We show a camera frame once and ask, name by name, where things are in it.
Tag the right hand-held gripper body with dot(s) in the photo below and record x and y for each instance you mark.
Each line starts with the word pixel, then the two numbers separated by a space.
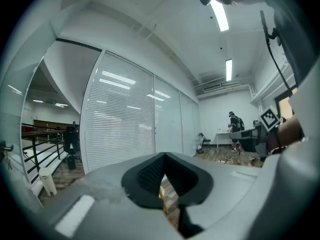
pixel 269 119

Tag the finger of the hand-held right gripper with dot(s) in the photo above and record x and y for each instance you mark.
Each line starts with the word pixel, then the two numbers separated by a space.
pixel 242 133

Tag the person's right forearm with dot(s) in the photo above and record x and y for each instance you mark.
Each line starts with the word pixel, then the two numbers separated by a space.
pixel 290 131

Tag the glass partition with blinds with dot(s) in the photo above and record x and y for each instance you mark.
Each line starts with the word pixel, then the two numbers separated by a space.
pixel 120 109

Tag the black metal railing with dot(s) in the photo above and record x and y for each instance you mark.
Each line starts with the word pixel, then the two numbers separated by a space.
pixel 45 146

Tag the white trash bin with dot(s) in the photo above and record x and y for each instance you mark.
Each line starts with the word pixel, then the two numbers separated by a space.
pixel 47 181

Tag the short ceiling light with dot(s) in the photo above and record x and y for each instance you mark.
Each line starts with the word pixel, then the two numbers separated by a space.
pixel 228 69

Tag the black office chair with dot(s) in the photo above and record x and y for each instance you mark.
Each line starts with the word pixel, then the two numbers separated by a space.
pixel 71 140

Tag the long ceiling light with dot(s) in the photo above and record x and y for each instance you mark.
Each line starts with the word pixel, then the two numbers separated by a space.
pixel 220 11

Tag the black folding chair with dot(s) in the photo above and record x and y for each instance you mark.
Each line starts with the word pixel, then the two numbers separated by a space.
pixel 205 140

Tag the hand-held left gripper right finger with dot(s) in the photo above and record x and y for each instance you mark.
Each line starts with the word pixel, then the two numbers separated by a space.
pixel 200 176

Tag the white table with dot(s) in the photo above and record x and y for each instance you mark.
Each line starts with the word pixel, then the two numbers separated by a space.
pixel 223 134

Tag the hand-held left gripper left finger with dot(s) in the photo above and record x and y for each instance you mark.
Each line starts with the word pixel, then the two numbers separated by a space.
pixel 105 184

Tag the person's dark shirt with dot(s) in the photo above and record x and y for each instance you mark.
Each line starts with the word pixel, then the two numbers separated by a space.
pixel 292 29

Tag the ceiling air vent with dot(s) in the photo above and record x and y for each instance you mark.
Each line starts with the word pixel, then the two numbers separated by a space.
pixel 212 87

